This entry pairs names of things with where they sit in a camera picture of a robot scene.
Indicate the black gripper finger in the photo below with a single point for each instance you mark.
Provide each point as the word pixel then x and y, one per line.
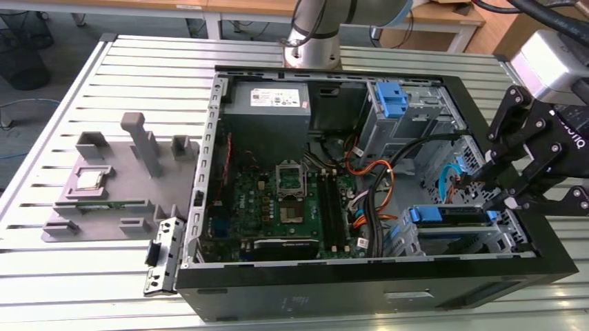
pixel 561 203
pixel 507 110

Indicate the hard disk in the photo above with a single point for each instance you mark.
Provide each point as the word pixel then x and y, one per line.
pixel 424 213

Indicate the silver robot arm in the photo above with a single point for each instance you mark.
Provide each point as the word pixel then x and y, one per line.
pixel 312 51

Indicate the silver disk bay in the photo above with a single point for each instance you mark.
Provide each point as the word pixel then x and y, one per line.
pixel 459 230

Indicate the wooden cabinet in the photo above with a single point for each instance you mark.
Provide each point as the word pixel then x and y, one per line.
pixel 507 38

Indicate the silver drive cage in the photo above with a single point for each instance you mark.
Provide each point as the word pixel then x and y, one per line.
pixel 414 131

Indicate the blue drive latch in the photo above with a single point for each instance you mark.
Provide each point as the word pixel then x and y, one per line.
pixel 391 103

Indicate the white barcode tag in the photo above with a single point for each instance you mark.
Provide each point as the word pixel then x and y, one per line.
pixel 362 243

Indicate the black RAM slot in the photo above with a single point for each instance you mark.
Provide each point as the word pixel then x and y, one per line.
pixel 342 213
pixel 338 213
pixel 328 213
pixel 324 213

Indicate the grey power supply unit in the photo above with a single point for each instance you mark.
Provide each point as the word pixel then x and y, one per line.
pixel 275 131

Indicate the CPU socket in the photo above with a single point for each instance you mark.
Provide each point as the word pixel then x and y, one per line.
pixel 293 212

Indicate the black PC case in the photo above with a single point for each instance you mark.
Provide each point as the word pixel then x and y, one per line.
pixel 321 296

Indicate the green motherboard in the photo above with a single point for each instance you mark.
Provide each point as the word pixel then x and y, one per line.
pixel 257 207

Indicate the black graphics card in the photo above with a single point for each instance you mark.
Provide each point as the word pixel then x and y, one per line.
pixel 284 250

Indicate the grey parts rack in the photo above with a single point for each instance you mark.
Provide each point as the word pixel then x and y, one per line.
pixel 128 193

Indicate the blue video port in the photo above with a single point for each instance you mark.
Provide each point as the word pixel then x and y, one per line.
pixel 153 254

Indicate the silver CPU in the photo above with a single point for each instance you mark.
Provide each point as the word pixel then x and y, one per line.
pixel 89 180

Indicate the green RAM stick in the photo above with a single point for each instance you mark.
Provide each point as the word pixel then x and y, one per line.
pixel 98 206

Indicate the black trash bin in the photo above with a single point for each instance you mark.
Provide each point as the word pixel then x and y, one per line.
pixel 25 62

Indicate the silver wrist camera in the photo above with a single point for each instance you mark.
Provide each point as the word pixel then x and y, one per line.
pixel 547 62

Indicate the silver slot bracket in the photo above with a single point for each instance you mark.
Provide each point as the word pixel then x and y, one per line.
pixel 167 241

